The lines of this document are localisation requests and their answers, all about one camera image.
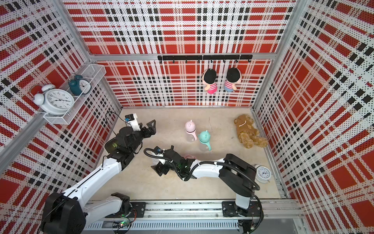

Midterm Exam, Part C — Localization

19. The white green sterilizer box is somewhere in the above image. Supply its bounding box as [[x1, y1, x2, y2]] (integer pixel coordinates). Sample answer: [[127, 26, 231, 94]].
[[104, 137, 118, 154]]

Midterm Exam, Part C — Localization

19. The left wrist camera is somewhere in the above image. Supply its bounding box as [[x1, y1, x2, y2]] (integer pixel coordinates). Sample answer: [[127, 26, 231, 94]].
[[125, 113, 141, 131]]

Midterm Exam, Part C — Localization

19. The clear baby bottle bottom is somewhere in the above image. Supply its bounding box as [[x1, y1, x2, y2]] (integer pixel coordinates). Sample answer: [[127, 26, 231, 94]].
[[199, 142, 211, 152]]

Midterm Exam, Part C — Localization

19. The white wire shelf basket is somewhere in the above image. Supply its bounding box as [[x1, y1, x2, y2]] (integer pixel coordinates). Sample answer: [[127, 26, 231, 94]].
[[41, 64, 106, 125]]

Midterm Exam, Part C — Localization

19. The green circuit board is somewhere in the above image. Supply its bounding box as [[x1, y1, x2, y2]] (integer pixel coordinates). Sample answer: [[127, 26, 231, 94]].
[[102, 220, 131, 230]]

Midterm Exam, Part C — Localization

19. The small white alarm clock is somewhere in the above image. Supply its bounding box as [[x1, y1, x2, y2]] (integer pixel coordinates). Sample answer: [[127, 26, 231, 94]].
[[254, 164, 272, 183]]

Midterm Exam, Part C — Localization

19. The black hook rail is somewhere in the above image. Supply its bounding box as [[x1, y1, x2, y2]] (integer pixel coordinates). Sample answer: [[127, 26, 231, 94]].
[[157, 55, 253, 62]]

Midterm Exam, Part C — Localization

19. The doll with pink pants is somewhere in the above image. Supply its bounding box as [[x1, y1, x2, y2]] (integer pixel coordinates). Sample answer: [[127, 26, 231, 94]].
[[202, 69, 217, 95]]

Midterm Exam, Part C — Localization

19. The mint green bottle cap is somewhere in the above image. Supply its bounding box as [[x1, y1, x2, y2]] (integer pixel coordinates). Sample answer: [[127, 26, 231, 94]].
[[198, 130, 211, 143]]

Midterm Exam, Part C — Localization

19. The clear baby bottle top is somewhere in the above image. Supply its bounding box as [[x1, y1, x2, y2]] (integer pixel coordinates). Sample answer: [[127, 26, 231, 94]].
[[186, 133, 196, 142]]

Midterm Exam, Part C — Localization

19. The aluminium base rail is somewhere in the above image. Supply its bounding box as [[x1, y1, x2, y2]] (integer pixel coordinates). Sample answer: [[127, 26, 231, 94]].
[[84, 199, 307, 234]]

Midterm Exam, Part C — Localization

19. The pink pig cap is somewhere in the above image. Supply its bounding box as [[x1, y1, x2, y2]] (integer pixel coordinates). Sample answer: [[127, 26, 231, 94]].
[[185, 120, 196, 133], [184, 155, 197, 160]]

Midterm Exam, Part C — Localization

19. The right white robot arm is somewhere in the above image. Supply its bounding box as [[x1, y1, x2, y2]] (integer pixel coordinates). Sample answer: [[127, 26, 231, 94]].
[[144, 147, 260, 210]]

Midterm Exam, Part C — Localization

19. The brown teddy bear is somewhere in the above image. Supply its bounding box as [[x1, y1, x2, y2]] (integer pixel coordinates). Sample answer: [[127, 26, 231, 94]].
[[234, 114, 268, 149]]

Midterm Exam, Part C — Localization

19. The doll with blue pants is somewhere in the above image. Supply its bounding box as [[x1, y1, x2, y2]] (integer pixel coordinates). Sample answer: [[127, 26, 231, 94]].
[[224, 67, 242, 93]]

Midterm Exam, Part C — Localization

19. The teal alarm clock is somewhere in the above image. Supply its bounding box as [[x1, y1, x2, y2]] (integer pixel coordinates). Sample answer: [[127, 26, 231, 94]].
[[68, 75, 92, 96]]

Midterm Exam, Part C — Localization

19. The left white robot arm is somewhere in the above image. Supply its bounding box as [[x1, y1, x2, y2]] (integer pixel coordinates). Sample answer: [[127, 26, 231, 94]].
[[40, 120, 156, 234]]

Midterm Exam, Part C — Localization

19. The large white alarm clock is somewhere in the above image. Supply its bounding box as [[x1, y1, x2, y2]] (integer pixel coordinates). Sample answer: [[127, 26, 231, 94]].
[[32, 84, 75, 116]]

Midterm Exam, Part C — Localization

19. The clear baby bottle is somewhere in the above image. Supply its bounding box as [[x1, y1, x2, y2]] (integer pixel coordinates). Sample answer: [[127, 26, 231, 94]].
[[199, 142, 211, 152], [186, 133, 196, 142]]

